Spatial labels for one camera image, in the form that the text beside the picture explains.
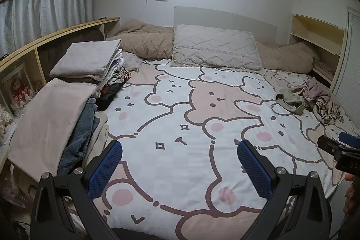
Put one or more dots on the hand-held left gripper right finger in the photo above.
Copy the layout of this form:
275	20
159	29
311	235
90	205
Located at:
254	167

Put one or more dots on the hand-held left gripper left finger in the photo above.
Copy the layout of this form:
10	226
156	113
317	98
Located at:
105	167

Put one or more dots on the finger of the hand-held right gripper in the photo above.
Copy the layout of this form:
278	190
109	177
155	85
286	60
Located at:
348	138
329	144

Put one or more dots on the near stack of folded clothes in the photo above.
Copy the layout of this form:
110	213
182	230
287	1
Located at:
47	122

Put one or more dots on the stack of folded clothes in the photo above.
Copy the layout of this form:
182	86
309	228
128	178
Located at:
47	122
112	79

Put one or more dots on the person's right hand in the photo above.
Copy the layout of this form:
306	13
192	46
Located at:
351	197

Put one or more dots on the olive crumpled garment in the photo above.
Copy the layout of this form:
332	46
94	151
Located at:
289	100

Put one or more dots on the cartoon bear printed bed sheet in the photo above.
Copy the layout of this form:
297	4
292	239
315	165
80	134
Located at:
180	116

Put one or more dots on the small grey textured pillow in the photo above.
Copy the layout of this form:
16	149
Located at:
130	61

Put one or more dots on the red flower bouquet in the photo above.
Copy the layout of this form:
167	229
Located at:
22	95

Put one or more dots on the pale folded cloth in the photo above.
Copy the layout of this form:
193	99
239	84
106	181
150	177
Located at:
84	58

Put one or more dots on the beige fluffy comforter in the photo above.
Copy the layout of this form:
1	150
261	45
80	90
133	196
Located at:
146	41

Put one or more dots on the wooden bedside shelf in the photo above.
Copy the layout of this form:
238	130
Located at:
33	43

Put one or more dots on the white curtain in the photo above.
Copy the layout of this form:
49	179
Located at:
45	12

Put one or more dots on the cream open wall shelf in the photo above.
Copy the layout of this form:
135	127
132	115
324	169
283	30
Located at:
315	32

